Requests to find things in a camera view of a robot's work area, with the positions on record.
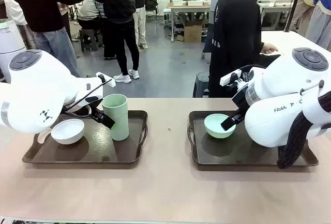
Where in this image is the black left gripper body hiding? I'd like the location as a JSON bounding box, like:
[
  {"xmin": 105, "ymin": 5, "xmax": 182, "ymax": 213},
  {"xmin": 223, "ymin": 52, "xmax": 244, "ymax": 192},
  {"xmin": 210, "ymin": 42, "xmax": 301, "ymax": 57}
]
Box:
[{"xmin": 83, "ymin": 96, "xmax": 104, "ymax": 111}]

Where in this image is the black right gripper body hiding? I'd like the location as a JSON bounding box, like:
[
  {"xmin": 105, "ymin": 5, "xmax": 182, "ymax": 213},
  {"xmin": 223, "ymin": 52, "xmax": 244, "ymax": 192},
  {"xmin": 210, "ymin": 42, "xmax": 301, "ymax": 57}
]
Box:
[{"xmin": 231, "ymin": 89, "xmax": 249, "ymax": 117}]

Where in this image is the pale green bowl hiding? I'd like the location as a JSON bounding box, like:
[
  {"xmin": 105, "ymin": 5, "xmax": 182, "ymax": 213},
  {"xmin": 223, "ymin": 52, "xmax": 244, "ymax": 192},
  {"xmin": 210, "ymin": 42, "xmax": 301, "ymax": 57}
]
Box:
[{"xmin": 204, "ymin": 113, "xmax": 236, "ymax": 139}]

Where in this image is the tall green cup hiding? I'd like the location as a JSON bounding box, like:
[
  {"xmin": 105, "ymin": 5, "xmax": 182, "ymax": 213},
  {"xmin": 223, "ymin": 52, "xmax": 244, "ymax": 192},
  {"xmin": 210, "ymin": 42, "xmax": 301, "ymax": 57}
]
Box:
[{"xmin": 101, "ymin": 94, "xmax": 129, "ymax": 141}]

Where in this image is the white bowl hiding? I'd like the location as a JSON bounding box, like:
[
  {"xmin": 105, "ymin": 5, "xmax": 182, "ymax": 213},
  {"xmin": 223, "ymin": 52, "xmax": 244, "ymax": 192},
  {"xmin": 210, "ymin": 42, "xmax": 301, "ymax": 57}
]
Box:
[{"xmin": 50, "ymin": 119, "xmax": 85, "ymax": 145}]

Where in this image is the dark brown serving tray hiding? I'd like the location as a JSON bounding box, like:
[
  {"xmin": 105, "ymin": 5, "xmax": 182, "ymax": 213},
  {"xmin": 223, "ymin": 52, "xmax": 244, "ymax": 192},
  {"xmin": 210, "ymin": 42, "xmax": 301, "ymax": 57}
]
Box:
[
  {"xmin": 187, "ymin": 110, "xmax": 319, "ymax": 172},
  {"xmin": 22, "ymin": 109, "xmax": 149, "ymax": 170}
]

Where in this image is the person's left hand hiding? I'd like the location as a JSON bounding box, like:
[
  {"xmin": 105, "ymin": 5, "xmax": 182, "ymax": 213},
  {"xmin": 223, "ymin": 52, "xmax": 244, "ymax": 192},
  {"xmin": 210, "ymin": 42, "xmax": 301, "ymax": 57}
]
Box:
[{"xmin": 260, "ymin": 43, "xmax": 279, "ymax": 55}]

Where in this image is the grey plastic stool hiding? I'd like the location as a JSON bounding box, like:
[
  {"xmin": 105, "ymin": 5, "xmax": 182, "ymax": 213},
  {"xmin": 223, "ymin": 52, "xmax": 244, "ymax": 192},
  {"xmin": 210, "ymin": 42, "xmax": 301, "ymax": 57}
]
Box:
[
  {"xmin": 192, "ymin": 70, "xmax": 212, "ymax": 98},
  {"xmin": 79, "ymin": 28, "xmax": 101, "ymax": 53}
]

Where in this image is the person in black hoodie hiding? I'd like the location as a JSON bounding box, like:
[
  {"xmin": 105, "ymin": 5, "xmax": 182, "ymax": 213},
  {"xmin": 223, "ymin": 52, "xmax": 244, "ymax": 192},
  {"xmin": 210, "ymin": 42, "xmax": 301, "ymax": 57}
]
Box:
[{"xmin": 202, "ymin": 0, "xmax": 267, "ymax": 98}]

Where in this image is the cardboard box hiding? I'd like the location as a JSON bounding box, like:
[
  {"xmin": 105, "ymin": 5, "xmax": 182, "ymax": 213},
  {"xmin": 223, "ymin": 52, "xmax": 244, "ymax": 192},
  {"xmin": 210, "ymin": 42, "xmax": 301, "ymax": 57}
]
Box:
[{"xmin": 182, "ymin": 18, "xmax": 204, "ymax": 43}]

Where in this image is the seated person white shirt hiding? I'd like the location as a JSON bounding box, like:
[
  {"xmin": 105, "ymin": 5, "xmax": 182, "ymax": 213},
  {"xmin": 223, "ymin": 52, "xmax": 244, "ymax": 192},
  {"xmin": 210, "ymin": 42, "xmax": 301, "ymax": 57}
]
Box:
[{"xmin": 77, "ymin": 0, "xmax": 101, "ymax": 31}]

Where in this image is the person in beige trousers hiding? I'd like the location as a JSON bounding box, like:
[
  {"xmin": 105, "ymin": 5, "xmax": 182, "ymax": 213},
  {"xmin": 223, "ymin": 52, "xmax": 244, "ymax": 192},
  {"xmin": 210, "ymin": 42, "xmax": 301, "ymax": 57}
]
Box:
[{"xmin": 131, "ymin": 0, "xmax": 156, "ymax": 49}]

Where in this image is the person in black jacket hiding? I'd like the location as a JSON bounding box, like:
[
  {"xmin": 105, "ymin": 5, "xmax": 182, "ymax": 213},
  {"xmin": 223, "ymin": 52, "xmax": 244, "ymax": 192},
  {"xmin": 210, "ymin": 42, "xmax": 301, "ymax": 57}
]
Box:
[{"xmin": 91, "ymin": 0, "xmax": 142, "ymax": 84}]

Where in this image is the person in brown sweater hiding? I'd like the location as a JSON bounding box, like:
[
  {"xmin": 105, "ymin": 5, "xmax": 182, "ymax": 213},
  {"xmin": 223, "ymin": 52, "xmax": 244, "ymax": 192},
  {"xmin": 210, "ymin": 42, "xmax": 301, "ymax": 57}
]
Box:
[{"xmin": 9, "ymin": 0, "xmax": 86, "ymax": 78}]

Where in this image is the beige work table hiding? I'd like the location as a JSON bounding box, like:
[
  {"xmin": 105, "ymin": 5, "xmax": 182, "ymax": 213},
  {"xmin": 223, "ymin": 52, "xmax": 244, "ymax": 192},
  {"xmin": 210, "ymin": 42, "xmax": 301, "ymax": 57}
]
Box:
[{"xmin": 167, "ymin": 0, "xmax": 212, "ymax": 41}]

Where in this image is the black pole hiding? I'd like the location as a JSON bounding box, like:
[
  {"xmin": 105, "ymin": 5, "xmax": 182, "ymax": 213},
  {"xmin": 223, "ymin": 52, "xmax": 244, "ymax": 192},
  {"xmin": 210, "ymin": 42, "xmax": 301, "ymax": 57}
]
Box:
[{"xmin": 283, "ymin": 0, "xmax": 309, "ymax": 33}]

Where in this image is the black office chair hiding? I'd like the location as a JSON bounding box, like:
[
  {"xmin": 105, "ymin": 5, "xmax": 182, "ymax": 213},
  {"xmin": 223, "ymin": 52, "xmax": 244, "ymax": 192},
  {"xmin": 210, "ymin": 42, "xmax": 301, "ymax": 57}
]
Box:
[{"xmin": 144, "ymin": 0, "xmax": 159, "ymax": 21}]

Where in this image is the person in blue top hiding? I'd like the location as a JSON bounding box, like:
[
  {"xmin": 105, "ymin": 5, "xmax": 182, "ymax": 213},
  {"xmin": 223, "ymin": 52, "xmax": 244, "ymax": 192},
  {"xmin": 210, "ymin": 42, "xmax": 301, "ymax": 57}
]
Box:
[{"xmin": 305, "ymin": 0, "xmax": 331, "ymax": 51}]

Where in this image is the black left camera cable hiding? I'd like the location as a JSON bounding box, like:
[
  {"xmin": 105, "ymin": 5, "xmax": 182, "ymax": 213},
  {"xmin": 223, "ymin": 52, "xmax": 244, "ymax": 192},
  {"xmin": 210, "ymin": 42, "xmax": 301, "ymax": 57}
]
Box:
[{"xmin": 62, "ymin": 79, "xmax": 113, "ymax": 111}]

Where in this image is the black camera cable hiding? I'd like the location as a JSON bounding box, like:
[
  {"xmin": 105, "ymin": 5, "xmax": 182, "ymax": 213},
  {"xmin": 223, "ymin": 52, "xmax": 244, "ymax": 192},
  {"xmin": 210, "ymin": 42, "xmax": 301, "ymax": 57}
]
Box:
[
  {"xmin": 62, "ymin": 79, "xmax": 113, "ymax": 111},
  {"xmin": 232, "ymin": 64, "xmax": 266, "ymax": 76}
]

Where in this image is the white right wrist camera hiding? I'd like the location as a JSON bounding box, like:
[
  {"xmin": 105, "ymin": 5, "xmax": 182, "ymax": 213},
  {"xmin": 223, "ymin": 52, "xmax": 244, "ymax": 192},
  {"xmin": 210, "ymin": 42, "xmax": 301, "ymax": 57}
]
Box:
[{"xmin": 219, "ymin": 69, "xmax": 249, "ymax": 92}]

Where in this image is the black right camera cable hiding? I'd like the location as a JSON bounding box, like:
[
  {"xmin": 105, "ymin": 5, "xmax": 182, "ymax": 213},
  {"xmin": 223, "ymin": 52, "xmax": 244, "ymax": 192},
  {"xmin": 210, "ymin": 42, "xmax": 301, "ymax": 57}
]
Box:
[{"xmin": 232, "ymin": 64, "xmax": 266, "ymax": 76}]

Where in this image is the black braided cable bundle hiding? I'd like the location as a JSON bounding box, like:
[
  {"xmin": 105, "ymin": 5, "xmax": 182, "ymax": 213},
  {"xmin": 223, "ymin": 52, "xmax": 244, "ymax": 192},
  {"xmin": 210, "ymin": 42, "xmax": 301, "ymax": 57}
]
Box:
[{"xmin": 276, "ymin": 80, "xmax": 331, "ymax": 170}]

